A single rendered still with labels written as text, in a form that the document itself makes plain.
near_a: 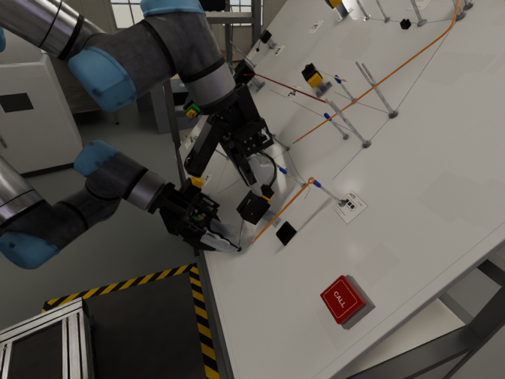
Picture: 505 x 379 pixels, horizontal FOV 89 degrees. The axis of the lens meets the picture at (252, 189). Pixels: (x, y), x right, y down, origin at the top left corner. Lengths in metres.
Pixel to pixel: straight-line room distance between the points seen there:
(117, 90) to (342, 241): 0.41
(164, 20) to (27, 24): 0.18
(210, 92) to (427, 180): 0.36
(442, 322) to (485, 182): 0.50
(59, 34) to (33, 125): 2.93
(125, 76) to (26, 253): 0.33
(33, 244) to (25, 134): 2.92
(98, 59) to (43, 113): 2.99
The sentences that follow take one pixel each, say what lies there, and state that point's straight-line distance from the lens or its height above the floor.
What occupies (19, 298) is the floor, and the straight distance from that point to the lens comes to 2.24.
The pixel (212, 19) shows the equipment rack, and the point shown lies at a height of 1.43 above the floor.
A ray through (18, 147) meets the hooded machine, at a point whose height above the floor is 0.36.
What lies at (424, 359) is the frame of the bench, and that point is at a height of 0.80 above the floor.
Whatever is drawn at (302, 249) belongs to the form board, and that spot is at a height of 1.06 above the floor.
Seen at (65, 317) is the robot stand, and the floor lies 0.23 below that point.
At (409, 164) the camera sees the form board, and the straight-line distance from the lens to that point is 0.50.
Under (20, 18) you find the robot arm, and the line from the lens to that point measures 0.49.
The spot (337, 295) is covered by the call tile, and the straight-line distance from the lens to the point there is 0.44.
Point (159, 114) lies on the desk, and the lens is 3.99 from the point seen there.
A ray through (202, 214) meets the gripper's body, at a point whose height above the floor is 1.11.
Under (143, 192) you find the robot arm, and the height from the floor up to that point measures 1.17.
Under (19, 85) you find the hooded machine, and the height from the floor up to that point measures 0.92.
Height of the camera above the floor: 1.45
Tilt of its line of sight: 34 degrees down
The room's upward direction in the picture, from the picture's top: straight up
